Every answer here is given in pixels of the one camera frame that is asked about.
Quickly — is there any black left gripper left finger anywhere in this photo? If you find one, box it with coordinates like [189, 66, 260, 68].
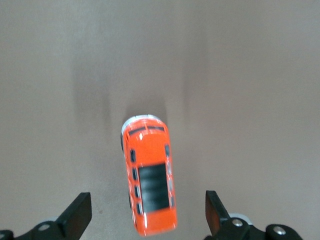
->
[0, 191, 93, 240]

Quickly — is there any orange toy bus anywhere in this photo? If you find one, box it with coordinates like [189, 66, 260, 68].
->
[120, 114, 179, 237]

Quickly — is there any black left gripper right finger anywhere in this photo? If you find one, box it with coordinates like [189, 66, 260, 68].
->
[203, 190, 305, 240]

